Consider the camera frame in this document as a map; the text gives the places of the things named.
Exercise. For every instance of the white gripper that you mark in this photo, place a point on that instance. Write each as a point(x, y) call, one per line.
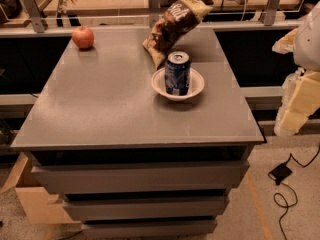
point(309, 42)

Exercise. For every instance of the blue pepsi can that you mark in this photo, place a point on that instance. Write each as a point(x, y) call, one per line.
point(177, 73)

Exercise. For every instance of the middle metal bracket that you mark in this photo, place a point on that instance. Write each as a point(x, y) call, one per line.
point(153, 10)

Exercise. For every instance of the left metal bracket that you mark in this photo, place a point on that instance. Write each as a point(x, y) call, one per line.
point(34, 15)

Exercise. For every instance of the right metal bracket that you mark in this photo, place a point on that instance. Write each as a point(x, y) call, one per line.
point(268, 15)

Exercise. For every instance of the white paper bowl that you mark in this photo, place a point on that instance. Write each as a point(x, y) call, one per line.
point(196, 85)

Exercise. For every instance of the grey drawer cabinet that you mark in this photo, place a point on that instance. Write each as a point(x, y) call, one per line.
point(126, 161)

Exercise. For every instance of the red apple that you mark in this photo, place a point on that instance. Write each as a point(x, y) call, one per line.
point(83, 37)

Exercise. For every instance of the metal bracket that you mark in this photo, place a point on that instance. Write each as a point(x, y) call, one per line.
point(268, 15)
point(153, 10)
point(34, 15)

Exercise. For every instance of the black power adapter with cable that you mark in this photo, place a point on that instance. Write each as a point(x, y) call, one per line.
point(278, 175)

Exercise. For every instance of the brown chip bag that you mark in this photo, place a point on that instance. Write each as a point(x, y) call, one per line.
point(180, 18)

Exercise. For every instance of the cardboard box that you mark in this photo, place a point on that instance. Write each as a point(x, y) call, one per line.
point(39, 206)

